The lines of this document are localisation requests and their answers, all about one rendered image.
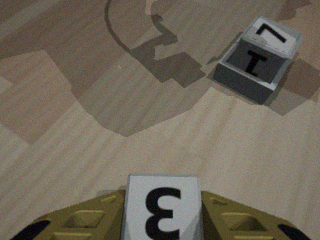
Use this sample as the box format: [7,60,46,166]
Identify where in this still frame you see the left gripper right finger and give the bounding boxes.
[201,191,299,240]

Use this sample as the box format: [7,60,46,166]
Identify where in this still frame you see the grey digit cube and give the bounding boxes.
[230,16,301,83]
[121,173,204,240]

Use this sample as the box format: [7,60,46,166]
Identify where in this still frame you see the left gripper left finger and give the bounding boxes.
[29,190,126,240]

